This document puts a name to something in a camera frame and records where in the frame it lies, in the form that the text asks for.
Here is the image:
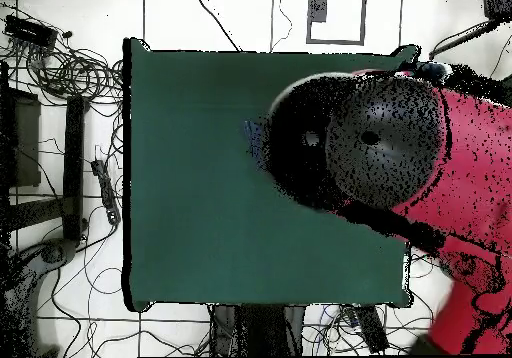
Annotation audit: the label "blue denim jeans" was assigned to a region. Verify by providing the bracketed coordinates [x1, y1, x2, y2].
[243, 118, 268, 169]

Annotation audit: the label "dark green table cloth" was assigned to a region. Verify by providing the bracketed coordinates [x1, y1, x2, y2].
[121, 37, 421, 313]

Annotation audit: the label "black power strip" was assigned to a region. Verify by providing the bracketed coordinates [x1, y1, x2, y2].
[351, 304, 390, 354]
[90, 158, 122, 226]

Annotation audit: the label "grey floor socket plate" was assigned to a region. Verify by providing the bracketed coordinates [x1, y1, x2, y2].
[308, 0, 329, 24]

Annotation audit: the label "grey tape square outline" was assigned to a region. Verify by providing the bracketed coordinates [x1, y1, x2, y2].
[306, 0, 367, 46]

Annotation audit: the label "grey stand leg round foot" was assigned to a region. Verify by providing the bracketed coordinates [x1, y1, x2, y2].
[3, 237, 79, 355]

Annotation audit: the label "black hub box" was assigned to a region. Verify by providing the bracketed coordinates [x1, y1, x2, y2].
[2, 14, 60, 50]

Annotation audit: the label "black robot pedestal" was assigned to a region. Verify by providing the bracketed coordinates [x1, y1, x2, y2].
[209, 303, 307, 357]

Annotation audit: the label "long black floor cable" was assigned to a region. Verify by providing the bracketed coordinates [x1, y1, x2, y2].
[195, 0, 244, 53]

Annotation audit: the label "black metal frame stand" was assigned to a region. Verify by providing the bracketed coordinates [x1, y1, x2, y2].
[0, 61, 90, 243]

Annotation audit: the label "coiled black cable bundle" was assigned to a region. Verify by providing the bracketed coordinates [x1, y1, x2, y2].
[23, 45, 125, 107]

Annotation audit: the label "thick black cable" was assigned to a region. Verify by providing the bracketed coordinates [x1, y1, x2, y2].
[428, 19, 501, 61]

